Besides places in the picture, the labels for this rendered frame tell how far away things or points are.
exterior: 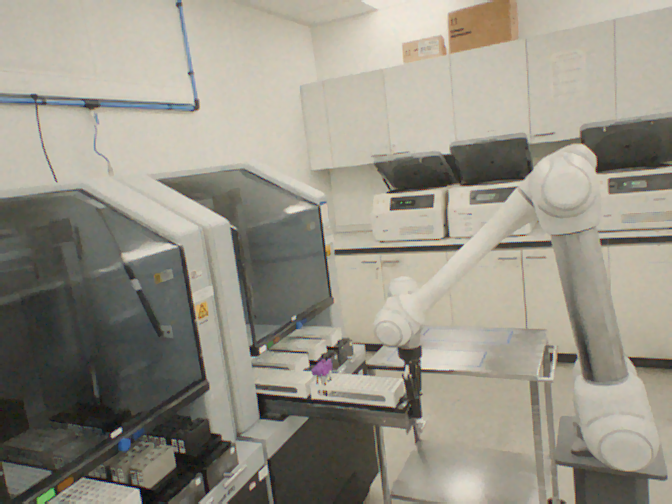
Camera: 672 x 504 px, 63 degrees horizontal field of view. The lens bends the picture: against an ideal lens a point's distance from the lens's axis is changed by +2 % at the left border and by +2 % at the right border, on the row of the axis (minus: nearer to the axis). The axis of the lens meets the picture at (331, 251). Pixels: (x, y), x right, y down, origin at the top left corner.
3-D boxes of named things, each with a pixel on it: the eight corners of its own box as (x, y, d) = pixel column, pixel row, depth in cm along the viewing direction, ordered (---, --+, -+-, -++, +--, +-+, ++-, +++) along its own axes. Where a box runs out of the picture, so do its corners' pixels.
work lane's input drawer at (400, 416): (226, 413, 195) (222, 390, 194) (248, 396, 207) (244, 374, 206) (421, 438, 163) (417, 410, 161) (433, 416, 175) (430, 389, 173)
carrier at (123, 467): (152, 461, 153) (149, 441, 152) (158, 462, 152) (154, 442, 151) (119, 487, 142) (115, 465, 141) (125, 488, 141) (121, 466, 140)
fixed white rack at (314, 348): (254, 359, 226) (252, 345, 225) (267, 350, 235) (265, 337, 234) (316, 363, 213) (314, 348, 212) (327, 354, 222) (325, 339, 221)
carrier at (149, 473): (171, 465, 150) (167, 444, 148) (176, 466, 149) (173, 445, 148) (139, 491, 139) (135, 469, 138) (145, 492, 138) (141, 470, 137)
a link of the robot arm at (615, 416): (653, 435, 142) (676, 488, 122) (583, 439, 148) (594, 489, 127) (589, 143, 132) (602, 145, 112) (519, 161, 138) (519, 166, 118)
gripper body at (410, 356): (402, 339, 171) (405, 367, 172) (393, 349, 163) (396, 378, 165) (425, 340, 167) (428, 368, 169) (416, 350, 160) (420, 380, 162)
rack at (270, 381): (234, 394, 194) (231, 378, 193) (250, 382, 203) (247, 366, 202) (306, 401, 181) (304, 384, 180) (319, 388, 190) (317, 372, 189)
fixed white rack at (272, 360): (232, 374, 213) (230, 359, 212) (247, 364, 222) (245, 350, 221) (297, 380, 200) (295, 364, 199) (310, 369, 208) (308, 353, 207)
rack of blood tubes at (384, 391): (311, 402, 180) (308, 384, 179) (324, 389, 189) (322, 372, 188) (395, 411, 167) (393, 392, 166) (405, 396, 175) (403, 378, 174)
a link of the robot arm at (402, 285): (393, 321, 171) (384, 336, 159) (388, 274, 168) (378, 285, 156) (427, 320, 167) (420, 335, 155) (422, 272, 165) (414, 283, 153)
